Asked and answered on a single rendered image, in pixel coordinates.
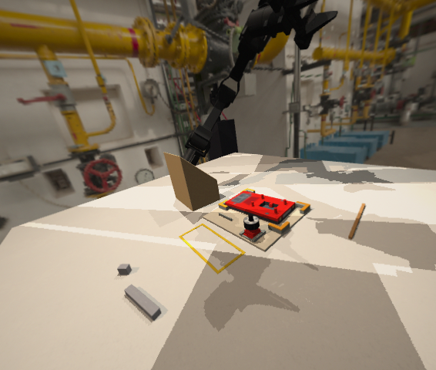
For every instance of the red flat rectangular plate with pegs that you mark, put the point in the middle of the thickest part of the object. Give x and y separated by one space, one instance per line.
266 208

